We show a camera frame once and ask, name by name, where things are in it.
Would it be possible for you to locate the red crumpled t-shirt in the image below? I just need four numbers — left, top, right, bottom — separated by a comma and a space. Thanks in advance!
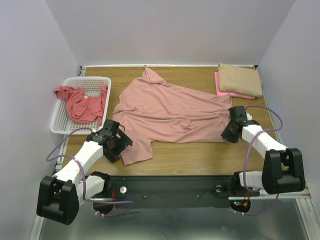
54, 84, 108, 126

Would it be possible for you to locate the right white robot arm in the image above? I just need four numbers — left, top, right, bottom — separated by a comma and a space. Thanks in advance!
221, 106, 306, 195

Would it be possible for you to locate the folded bright pink t-shirt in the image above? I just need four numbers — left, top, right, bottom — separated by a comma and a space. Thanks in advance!
214, 71, 255, 100

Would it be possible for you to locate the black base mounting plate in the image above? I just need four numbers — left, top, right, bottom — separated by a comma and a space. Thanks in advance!
79, 175, 261, 210

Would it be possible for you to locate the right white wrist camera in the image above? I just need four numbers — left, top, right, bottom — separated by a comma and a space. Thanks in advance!
246, 112, 253, 121

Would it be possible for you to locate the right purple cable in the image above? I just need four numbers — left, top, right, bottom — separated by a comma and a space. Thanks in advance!
233, 105, 284, 216

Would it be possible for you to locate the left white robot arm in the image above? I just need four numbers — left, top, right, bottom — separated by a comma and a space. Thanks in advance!
36, 120, 135, 225

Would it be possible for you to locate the folded tan t-shirt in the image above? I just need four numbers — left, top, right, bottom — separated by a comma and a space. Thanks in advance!
218, 63, 263, 98

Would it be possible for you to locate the dusty pink graphic t-shirt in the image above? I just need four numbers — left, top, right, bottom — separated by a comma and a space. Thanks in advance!
112, 67, 232, 166

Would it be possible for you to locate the white plastic laundry basket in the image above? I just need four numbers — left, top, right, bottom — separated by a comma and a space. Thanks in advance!
50, 76, 112, 135

